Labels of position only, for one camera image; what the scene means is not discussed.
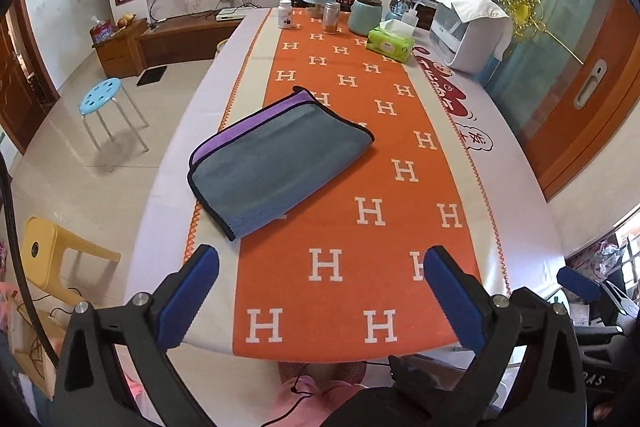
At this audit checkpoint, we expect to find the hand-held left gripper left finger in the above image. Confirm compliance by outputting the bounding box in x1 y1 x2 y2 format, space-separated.
50 244 221 427

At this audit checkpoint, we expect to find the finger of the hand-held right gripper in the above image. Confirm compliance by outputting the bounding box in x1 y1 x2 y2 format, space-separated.
556 266 602 304

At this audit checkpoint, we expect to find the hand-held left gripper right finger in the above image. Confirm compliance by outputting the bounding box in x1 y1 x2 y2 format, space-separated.
387 246 586 427

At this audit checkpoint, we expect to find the grey and purple towel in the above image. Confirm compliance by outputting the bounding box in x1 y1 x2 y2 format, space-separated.
187 86 376 242

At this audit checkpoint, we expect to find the white printed tablecloth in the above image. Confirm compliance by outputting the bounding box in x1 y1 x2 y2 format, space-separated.
124 6 570 358

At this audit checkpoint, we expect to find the orange letter-print blanket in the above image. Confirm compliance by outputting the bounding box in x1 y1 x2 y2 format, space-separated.
184 7 509 359

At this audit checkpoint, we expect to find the yellow plastic stool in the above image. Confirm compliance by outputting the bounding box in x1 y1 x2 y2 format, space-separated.
21 215 122 304

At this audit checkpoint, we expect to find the person's pink clothing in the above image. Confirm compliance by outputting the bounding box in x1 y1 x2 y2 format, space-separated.
277 361 373 427

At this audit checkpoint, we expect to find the blue round stool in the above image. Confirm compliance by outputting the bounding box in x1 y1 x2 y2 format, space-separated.
78 77 150 154

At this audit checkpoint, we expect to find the black floor mat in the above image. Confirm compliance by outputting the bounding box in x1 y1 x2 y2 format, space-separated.
136 66 168 86

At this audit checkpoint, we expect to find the wooden glass sliding door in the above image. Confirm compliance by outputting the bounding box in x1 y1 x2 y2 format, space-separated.
472 0 640 204

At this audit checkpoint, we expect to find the wooden television cabinet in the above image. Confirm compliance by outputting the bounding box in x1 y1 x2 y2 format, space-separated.
92 13 247 78

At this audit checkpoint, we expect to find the white countertop appliance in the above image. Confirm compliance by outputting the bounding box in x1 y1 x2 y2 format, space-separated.
428 0 512 73

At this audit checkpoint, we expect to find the green tissue pack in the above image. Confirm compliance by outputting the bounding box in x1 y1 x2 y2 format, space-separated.
366 19 416 64

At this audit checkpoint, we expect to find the red tissue box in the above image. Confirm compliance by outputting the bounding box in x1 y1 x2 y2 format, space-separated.
89 20 114 44

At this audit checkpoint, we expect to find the golden hanging ornament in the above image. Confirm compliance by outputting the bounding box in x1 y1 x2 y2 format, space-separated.
501 0 587 64

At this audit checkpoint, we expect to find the teal lidded pot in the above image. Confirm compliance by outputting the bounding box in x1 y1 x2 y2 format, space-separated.
347 0 384 37

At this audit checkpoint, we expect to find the snow globe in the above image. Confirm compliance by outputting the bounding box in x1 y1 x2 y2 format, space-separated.
386 0 414 24

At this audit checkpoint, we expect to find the glass jar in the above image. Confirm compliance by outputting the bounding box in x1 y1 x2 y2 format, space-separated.
323 1 341 34

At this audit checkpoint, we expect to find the thick black cable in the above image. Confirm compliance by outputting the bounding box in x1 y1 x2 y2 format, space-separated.
0 151 63 370

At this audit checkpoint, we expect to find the silver door handle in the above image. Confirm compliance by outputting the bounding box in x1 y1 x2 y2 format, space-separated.
573 59 608 110

